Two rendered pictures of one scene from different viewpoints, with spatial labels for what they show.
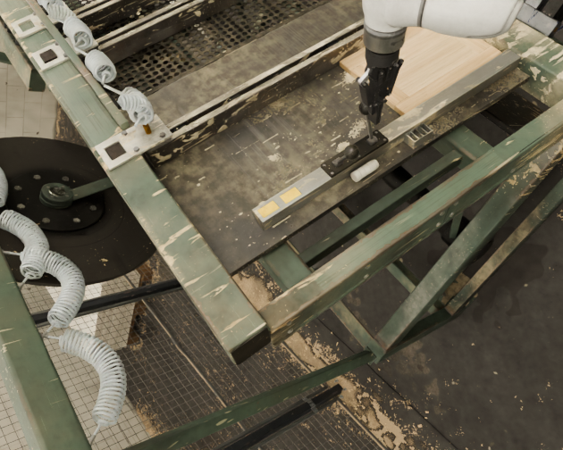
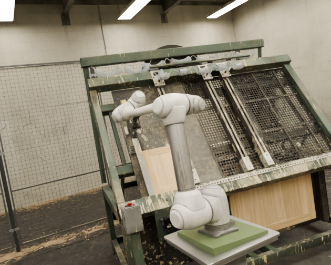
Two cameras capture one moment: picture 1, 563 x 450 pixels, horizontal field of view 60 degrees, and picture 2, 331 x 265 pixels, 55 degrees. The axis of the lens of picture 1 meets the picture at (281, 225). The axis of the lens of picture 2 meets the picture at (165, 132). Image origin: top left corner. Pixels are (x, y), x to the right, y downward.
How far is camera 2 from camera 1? 238 cm
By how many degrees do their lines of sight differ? 45
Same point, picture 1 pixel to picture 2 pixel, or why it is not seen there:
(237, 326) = (92, 82)
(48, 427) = (96, 58)
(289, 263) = (109, 107)
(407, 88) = (153, 156)
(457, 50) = (165, 182)
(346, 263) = (97, 110)
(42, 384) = (107, 59)
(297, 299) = (94, 98)
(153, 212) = (131, 76)
